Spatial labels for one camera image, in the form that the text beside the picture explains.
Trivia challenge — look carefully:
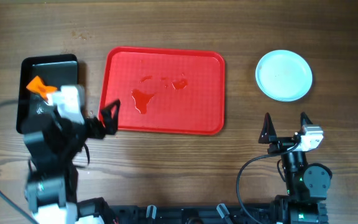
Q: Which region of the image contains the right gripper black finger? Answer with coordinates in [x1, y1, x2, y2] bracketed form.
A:
[258, 113, 277, 144]
[300, 112, 313, 127]

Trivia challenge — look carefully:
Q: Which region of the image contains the orange sponge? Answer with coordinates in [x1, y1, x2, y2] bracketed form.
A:
[26, 76, 58, 101]

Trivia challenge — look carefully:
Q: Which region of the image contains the white plate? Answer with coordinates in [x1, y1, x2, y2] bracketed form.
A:
[255, 50, 313, 102]

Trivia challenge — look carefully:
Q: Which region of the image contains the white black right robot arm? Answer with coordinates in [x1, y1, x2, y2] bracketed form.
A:
[258, 112, 333, 223]

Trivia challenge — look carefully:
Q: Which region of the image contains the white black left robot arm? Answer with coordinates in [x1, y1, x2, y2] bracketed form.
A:
[22, 85, 121, 223]

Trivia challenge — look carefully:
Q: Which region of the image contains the black rectangular water tray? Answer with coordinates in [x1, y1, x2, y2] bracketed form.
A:
[16, 54, 79, 133]

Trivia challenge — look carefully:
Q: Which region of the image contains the red plastic tray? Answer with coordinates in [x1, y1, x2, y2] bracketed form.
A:
[99, 47, 226, 135]

